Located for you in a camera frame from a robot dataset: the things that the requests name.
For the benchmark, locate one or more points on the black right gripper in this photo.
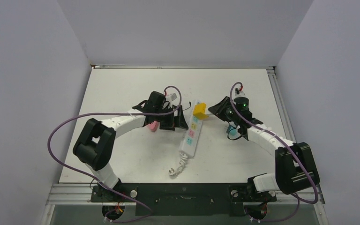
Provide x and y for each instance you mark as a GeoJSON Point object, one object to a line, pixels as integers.
{"type": "Point", "coordinates": [219, 110]}

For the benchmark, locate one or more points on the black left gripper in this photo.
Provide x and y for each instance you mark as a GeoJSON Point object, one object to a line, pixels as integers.
{"type": "Point", "coordinates": [175, 122]}

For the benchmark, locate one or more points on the yellow plug adapter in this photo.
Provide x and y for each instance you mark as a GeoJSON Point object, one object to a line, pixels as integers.
{"type": "Point", "coordinates": [199, 111]}

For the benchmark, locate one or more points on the pink triangular plug adapter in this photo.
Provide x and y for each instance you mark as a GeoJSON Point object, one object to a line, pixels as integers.
{"type": "Point", "coordinates": [153, 126]}

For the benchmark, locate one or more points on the white power strip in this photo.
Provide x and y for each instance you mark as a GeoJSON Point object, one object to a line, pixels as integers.
{"type": "Point", "coordinates": [190, 138]}

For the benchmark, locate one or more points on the teal plug adapter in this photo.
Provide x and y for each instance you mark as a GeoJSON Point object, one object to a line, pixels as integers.
{"type": "Point", "coordinates": [232, 132]}

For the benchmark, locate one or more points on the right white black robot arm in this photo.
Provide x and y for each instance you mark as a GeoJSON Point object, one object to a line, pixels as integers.
{"type": "Point", "coordinates": [295, 168]}

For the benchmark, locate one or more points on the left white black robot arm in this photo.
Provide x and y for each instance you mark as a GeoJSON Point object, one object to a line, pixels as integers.
{"type": "Point", "coordinates": [94, 145]}

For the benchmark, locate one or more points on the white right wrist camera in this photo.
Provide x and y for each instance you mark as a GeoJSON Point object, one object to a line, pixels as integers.
{"type": "Point", "coordinates": [239, 93]}

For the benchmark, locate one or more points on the white power strip cord plug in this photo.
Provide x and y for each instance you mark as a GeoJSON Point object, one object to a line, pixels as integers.
{"type": "Point", "coordinates": [174, 172]}

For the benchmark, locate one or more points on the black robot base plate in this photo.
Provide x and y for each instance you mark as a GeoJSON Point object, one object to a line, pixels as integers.
{"type": "Point", "coordinates": [183, 199]}

